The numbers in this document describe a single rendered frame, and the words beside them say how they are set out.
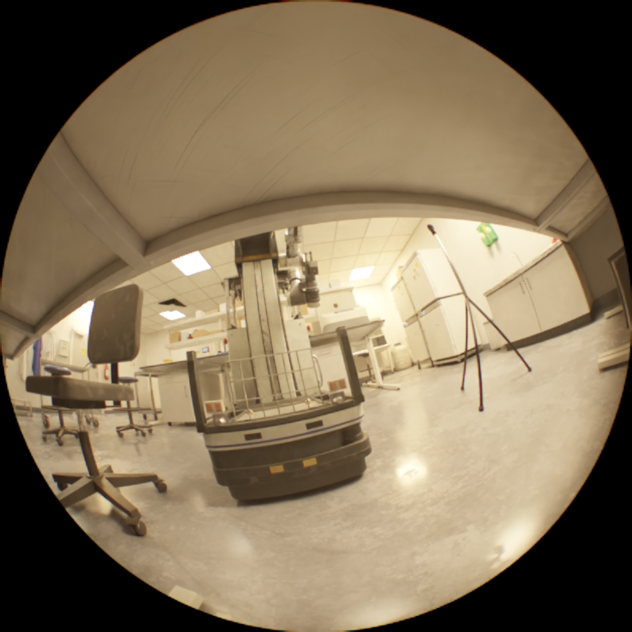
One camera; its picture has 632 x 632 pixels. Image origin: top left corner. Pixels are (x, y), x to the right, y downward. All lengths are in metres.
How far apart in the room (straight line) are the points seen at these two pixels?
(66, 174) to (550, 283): 2.52
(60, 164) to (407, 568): 0.83
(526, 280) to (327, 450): 2.20
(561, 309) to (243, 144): 2.29
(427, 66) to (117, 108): 0.41
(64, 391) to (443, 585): 0.88
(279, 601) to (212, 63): 0.78
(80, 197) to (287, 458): 0.80
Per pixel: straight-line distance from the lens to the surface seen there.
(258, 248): 1.25
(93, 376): 6.36
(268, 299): 1.09
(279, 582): 0.53
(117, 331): 1.06
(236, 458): 0.71
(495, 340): 3.09
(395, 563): 0.50
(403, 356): 5.22
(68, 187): 0.40
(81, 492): 0.93
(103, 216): 0.41
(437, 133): 0.43
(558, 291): 2.22
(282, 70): 0.31
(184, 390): 2.93
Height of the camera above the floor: 0.43
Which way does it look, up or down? 17 degrees up
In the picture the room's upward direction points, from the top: 13 degrees counter-clockwise
